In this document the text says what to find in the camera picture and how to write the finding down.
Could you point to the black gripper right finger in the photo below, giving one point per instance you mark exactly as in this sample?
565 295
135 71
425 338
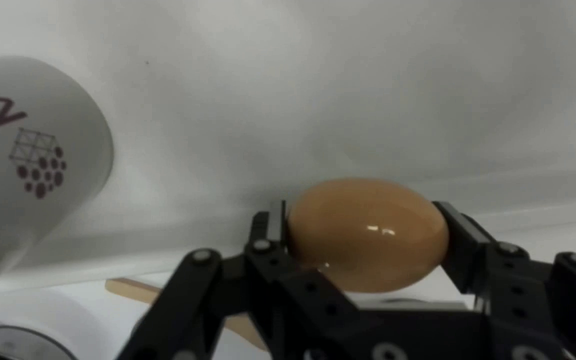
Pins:
528 307

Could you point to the white plastic tray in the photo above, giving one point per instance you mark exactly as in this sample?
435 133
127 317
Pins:
224 107

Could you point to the white logo mug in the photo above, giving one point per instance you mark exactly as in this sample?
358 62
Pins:
54 152

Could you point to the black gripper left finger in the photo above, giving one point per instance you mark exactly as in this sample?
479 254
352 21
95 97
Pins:
299 312

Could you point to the wooden stick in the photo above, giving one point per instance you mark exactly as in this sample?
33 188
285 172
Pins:
180 303

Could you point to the brown egg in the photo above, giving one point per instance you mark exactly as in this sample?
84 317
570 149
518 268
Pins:
366 235

